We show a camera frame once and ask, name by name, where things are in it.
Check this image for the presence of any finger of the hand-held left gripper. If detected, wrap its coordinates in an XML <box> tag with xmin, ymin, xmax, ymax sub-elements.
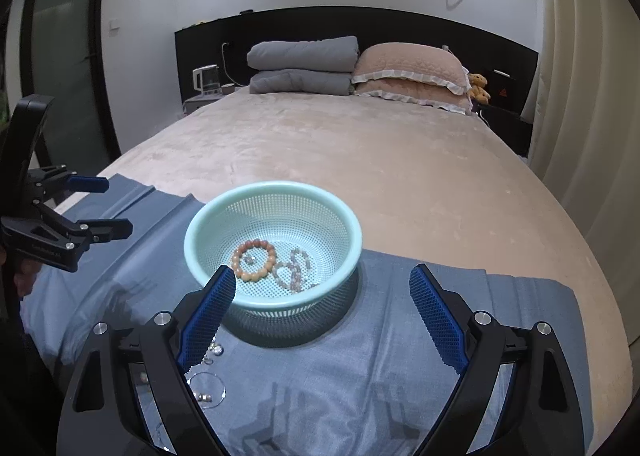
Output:
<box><xmin>25</xmin><ymin>165</ymin><xmax>110</xmax><ymax>207</ymax></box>
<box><xmin>42</xmin><ymin>218</ymin><xmax>134</xmax><ymax>257</ymax></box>

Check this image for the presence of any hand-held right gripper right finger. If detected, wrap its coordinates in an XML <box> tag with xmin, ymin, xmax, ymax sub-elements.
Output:
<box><xmin>409</xmin><ymin>263</ymin><xmax>586</xmax><ymax>456</ymax></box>

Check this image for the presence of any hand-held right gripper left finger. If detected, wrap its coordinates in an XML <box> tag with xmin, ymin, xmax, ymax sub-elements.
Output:
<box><xmin>72</xmin><ymin>265</ymin><xmax>237</xmax><ymax>456</ymax></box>

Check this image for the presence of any teal plastic mesh basket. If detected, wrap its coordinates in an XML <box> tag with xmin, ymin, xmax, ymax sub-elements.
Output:
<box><xmin>184</xmin><ymin>181</ymin><xmax>363</xmax><ymax>348</ymax></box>

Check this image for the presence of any person's left hand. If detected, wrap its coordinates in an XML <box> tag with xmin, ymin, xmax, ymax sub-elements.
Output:
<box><xmin>14</xmin><ymin>260</ymin><xmax>42</xmax><ymax>297</ymax></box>

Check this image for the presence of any blue cloth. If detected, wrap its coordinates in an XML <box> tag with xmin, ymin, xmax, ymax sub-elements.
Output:
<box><xmin>20</xmin><ymin>173</ymin><xmax>596</xmax><ymax>456</ymax></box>

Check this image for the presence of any grey nightstand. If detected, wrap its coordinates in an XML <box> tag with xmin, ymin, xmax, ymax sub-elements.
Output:
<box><xmin>182</xmin><ymin>92</ymin><xmax>236</xmax><ymax>117</ymax></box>

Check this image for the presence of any frosted glass door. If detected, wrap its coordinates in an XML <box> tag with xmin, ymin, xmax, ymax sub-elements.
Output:
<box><xmin>20</xmin><ymin>0</ymin><xmax>123</xmax><ymax>171</ymax></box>

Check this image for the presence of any white electric kettle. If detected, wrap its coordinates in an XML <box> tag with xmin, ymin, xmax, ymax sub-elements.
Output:
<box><xmin>192</xmin><ymin>64</ymin><xmax>223</xmax><ymax>95</ymax></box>

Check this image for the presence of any black nightstand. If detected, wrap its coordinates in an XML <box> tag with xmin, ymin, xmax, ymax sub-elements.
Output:
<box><xmin>475</xmin><ymin>102</ymin><xmax>534</xmax><ymax>157</ymax></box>

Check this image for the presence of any pink frilled pillow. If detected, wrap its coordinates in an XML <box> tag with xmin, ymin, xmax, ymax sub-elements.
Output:
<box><xmin>351</xmin><ymin>42</ymin><xmax>471</xmax><ymax>95</ymax></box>
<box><xmin>352</xmin><ymin>80</ymin><xmax>474</xmax><ymax>115</ymax></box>

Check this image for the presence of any brown teddy bear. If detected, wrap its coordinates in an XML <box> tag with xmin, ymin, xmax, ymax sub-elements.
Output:
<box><xmin>467</xmin><ymin>73</ymin><xmax>492</xmax><ymax>105</ymax></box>

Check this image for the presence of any folded grey duvet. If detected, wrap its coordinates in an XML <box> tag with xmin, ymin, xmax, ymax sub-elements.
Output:
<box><xmin>246</xmin><ymin>36</ymin><xmax>361</xmax><ymax>96</ymax></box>

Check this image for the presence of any black headboard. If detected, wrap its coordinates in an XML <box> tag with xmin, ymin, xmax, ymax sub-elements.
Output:
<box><xmin>174</xmin><ymin>6</ymin><xmax>540</xmax><ymax>157</ymax></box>

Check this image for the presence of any beige curtain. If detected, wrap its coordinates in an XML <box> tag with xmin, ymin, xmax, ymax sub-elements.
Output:
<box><xmin>520</xmin><ymin>0</ymin><xmax>640</xmax><ymax>247</ymax></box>

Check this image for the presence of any orange bead bracelet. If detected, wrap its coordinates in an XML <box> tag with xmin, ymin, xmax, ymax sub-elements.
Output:
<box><xmin>231</xmin><ymin>242</ymin><xmax>277</xmax><ymax>281</ymax></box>

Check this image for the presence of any pale crystal bead bracelet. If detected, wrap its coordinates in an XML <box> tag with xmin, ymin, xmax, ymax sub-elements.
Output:
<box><xmin>272</xmin><ymin>247</ymin><xmax>319</xmax><ymax>293</ymax></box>

